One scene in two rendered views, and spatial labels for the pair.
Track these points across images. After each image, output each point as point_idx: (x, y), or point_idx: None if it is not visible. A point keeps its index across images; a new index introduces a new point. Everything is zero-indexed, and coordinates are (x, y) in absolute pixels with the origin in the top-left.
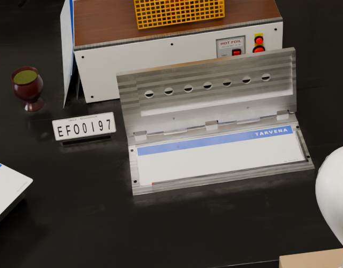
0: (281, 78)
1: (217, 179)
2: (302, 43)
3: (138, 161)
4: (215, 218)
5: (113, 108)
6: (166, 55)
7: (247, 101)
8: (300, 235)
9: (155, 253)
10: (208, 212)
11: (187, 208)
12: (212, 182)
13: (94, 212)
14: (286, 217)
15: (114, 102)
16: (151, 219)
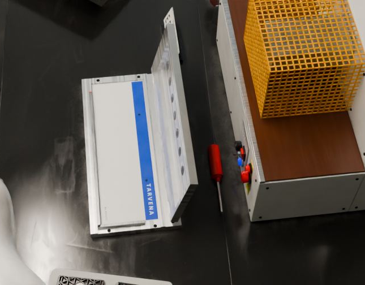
0: (183, 188)
1: (89, 146)
2: (316, 255)
3: (124, 82)
4: (50, 147)
5: (209, 63)
6: (233, 81)
7: (169, 163)
8: (17, 215)
9: (21, 100)
10: (59, 142)
11: (66, 125)
12: (86, 141)
13: (74, 56)
14: (40, 206)
15: (218, 64)
16: (59, 97)
